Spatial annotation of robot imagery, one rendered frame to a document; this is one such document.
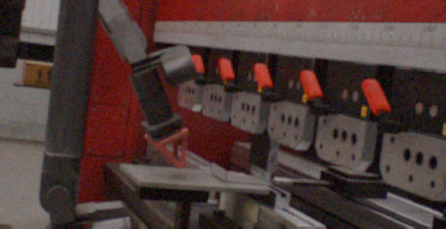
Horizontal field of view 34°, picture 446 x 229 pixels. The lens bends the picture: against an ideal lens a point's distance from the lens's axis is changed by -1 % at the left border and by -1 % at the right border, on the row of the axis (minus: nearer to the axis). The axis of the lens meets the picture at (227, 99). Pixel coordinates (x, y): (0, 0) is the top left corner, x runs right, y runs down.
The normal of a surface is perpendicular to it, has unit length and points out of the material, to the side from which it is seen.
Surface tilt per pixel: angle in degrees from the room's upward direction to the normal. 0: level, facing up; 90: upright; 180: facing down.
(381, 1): 90
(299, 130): 90
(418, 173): 90
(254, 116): 90
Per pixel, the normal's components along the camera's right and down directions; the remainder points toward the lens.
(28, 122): 0.21, 0.08
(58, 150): 0.20, -0.15
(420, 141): -0.93, -0.10
